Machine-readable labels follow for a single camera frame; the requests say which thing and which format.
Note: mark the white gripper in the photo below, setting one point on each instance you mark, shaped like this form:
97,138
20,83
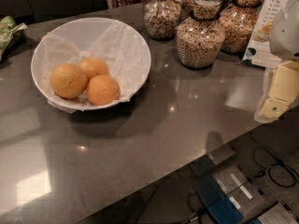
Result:
286,36

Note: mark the orange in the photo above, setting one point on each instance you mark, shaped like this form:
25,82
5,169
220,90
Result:
93,67
68,80
103,90

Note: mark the white bowl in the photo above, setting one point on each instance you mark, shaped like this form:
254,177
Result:
78,34

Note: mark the white allergen info card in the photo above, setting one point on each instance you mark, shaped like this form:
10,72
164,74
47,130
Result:
258,50

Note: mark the right glass cereal jar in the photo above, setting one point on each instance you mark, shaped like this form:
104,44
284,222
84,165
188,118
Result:
238,19

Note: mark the front glass cereal jar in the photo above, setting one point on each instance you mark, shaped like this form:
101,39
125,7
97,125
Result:
200,36

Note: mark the grey floor boxes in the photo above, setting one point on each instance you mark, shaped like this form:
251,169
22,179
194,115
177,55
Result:
261,181

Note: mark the blue box under table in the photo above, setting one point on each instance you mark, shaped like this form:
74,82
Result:
210,194

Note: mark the white paper liner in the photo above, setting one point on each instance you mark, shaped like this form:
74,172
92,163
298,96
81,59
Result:
124,53

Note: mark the green snack packet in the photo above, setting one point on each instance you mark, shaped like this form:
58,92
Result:
10,33

